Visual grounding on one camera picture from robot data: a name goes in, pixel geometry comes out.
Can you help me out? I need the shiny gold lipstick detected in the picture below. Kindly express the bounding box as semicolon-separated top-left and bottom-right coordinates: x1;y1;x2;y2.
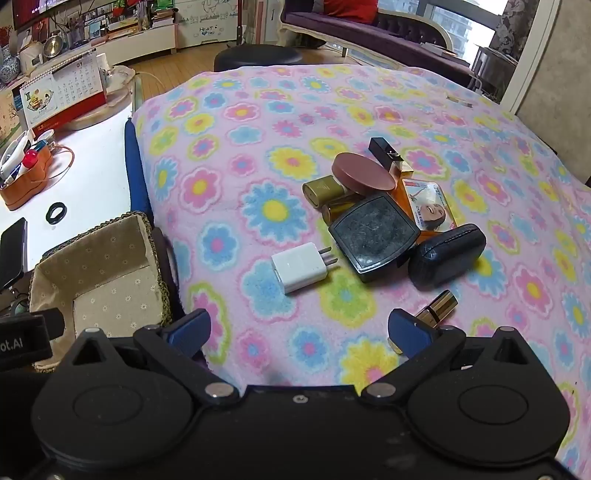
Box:
388;290;459;355

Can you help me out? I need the red cushion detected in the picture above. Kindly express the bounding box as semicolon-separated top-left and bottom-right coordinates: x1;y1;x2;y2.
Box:
323;0;379;25

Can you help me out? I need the black smartphone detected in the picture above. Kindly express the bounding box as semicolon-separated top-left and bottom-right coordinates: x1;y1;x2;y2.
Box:
0;217;29;289

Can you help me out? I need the white charger plug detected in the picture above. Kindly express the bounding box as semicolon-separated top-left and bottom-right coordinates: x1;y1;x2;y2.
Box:
271;243;340;296

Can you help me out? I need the black round stool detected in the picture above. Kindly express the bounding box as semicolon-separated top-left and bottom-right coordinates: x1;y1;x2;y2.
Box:
213;45;303;73

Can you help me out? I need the orange leather tray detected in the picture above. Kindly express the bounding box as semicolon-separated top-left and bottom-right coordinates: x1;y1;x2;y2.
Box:
0;129;54;212

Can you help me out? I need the patterned curtain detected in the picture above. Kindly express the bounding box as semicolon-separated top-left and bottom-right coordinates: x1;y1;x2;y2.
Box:
494;0;539;58

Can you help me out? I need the white low cabinet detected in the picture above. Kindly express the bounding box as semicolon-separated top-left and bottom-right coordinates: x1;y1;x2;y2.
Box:
65;23;178;65

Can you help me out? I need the brown gold lipstick tube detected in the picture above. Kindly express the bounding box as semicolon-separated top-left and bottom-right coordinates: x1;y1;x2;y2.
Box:
322;194;365;225

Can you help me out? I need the small side table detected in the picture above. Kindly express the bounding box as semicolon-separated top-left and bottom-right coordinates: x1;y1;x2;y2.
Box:
471;46;518;104

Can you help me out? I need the black lipstick box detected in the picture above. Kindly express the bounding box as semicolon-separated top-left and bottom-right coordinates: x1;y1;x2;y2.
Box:
368;137;404;169

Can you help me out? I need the blue foam pad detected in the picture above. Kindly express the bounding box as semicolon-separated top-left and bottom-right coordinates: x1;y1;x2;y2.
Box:
124;119;155;222

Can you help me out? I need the dark blue quilted case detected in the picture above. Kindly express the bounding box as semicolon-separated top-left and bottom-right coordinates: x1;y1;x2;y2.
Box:
407;223;487;291

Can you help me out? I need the orange cord loop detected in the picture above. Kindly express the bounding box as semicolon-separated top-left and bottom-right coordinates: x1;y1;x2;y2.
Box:
39;144;75;178

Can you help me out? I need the round brown compact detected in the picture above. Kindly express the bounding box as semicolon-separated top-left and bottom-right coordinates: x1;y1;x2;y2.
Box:
332;152;398;197

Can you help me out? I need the beige fabric basket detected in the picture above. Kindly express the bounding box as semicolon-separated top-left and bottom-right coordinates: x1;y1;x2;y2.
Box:
28;211;178;374

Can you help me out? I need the purple sofa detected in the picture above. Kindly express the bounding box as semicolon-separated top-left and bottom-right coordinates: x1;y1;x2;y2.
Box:
281;0;476;86

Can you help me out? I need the desk calendar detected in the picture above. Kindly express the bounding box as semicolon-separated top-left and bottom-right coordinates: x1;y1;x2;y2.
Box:
19;52;108;130

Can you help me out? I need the pink floral blanket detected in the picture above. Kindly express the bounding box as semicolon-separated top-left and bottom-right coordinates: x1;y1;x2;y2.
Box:
131;65;591;480

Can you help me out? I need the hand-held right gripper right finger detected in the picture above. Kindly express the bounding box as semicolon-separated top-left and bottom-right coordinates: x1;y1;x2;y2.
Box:
360;308;532;407

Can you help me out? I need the round wooden tray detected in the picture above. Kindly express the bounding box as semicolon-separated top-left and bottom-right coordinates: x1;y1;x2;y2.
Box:
69;65;137;130

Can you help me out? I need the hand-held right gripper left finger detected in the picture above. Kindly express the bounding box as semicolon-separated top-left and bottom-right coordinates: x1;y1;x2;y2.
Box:
69;308;241;407

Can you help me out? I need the blue and white vase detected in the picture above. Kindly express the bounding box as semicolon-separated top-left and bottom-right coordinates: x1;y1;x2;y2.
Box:
0;46;21;85

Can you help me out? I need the whiteboard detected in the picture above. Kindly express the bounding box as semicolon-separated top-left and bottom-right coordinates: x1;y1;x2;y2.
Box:
175;0;241;49

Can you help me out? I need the black square compact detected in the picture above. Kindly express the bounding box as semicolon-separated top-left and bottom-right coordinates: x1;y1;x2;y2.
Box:
329;193;422;283

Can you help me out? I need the orange box with face picture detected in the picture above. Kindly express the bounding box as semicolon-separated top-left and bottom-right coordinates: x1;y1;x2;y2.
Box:
390;161;458;232

